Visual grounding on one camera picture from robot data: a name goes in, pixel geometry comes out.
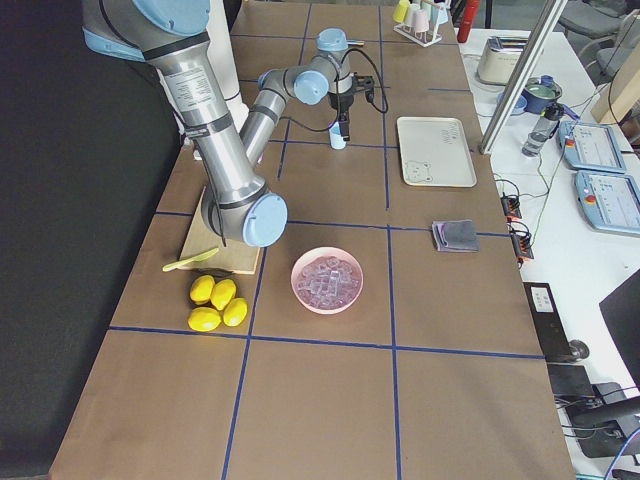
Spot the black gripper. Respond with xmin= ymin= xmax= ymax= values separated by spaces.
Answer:
xmin=329 ymin=92 xmax=354 ymax=141

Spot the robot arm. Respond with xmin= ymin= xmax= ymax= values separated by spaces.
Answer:
xmin=81 ymin=1 xmax=354 ymax=247

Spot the light blue plastic cup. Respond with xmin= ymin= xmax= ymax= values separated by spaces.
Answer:
xmin=329 ymin=123 xmax=346 ymax=150

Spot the yellow cup on rack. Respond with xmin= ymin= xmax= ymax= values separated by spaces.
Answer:
xmin=392 ymin=0 xmax=411 ymax=24

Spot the pink cup on rack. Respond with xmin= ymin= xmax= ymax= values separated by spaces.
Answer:
xmin=411 ymin=9 xmax=431 ymax=36

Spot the clear ice cubes pile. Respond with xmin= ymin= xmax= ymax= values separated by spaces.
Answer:
xmin=293 ymin=256 xmax=362 ymax=310

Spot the cream bear serving tray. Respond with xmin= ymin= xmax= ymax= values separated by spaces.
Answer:
xmin=396 ymin=116 xmax=477 ymax=188

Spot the folded grey cloth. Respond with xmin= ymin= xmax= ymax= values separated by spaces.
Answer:
xmin=432 ymin=219 xmax=480 ymax=253

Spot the pink bowl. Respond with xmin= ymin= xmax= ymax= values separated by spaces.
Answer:
xmin=291 ymin=247 xmax=364 ymax=315

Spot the wooden cutting board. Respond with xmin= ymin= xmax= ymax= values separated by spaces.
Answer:
xmin=179 ymin=193 xmax=260 ymax=275

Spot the steel toaster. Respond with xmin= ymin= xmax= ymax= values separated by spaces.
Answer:
xmin=476 ymin=36 xmax=528 ymax=86

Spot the red bottle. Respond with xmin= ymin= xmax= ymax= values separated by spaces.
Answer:
xmin=457 ymin=0 xmax=481 ymax=44

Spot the blue bowl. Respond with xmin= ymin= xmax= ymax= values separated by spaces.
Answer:
xmin=494 ymin=92 xmax=529 ymax=117

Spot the blue pot with lid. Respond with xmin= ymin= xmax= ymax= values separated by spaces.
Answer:
xmin=522 ymin=75 xmax=563 ymax=114

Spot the clear water bottle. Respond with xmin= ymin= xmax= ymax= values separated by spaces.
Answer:
xmin=521 ymin=102 xmax=564 ymax=157

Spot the blue teach pendant far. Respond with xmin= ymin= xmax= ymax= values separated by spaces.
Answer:
xmin=558 ymin=121 xmax=626 ymax=173

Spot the blue teach pendant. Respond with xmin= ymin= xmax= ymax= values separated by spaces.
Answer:
xmin=574 ymin=170 xmax=639 ymax=236
xmin=558 ymin=121 xmax=626 ymax=173

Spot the blue teach pendant near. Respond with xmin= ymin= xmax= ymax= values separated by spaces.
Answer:
xmin=574 ymin=170 xmax=639 ymax=236

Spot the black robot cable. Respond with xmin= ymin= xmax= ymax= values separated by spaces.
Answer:
xmin=279 ymin=47 xmax=390 ymax=134

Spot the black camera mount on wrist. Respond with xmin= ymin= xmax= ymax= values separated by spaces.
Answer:
xmin=353 ymin=75 xmax=375 ymax=104

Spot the white wire cup rack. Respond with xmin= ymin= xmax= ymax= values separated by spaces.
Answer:
xmin=392 ymin=0 xmax=450 ymax=47

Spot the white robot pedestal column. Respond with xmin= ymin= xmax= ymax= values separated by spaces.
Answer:
xmin=207 ymin=0 xmax=249 ymax=129

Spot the aluminium frame post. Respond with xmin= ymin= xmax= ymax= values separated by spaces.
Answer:
xmin=478 ymin=0 xmax=568 ymax=155

